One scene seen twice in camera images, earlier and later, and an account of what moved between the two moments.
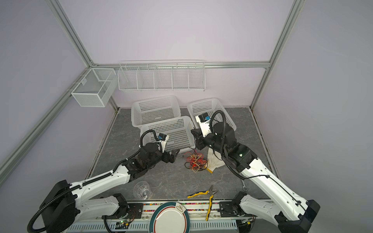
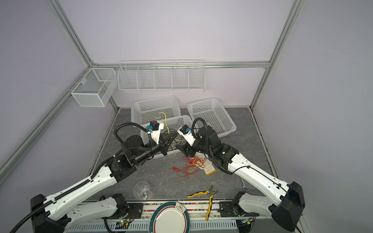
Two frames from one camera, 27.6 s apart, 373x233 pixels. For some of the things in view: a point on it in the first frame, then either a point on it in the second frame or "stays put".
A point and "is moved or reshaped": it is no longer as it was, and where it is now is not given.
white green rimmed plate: (169, 217) stays put
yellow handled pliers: (211, 192) stays put
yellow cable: (195, 157) is moved or reshaped
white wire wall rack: (164, 75) stays put
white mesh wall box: (95, 88) stays put
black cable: (194, 149) is moved or reshaped
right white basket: (210, 106) stays put
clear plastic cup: (142, 190) stays put
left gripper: (173, 156) -> (167, 140)
